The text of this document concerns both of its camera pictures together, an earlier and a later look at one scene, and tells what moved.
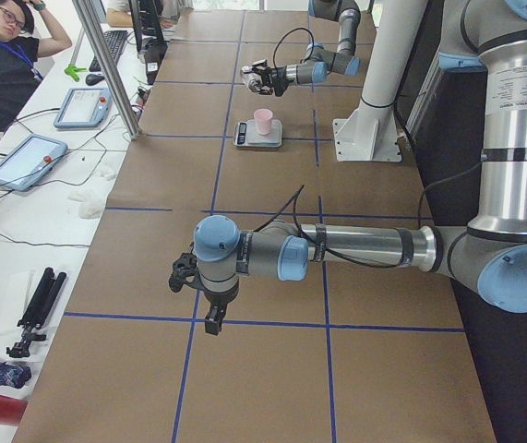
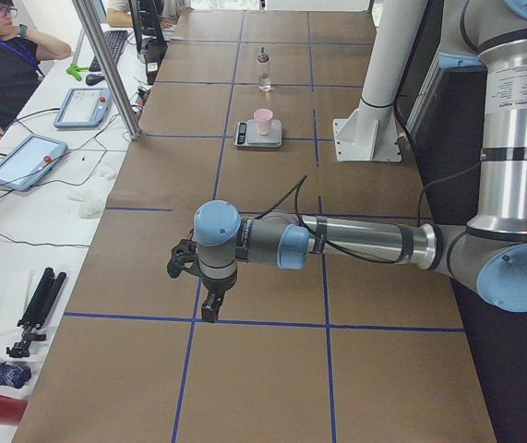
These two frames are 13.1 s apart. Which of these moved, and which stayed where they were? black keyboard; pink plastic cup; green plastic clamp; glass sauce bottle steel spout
Moved: glass sauce bottle steel spout
Stayed: pink plastic cup; black keyboard; green plastic clamp
